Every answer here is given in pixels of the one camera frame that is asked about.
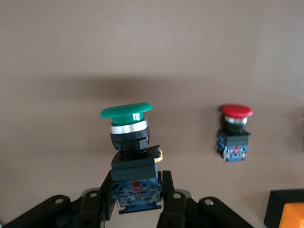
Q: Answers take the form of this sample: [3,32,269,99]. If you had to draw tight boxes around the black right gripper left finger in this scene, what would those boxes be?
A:
[76,170,117,228]

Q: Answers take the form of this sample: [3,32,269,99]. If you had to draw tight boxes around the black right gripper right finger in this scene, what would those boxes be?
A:
[156,170,198,228]

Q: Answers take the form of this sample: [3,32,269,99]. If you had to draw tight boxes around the green mushroom push button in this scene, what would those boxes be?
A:
[100,102,164,215]

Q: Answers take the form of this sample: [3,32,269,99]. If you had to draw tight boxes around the red mushroom push button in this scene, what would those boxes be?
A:
[216,104,254,163]

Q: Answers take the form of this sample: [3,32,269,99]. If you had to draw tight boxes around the black box with orange top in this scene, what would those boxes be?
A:
[263,190,304,228]

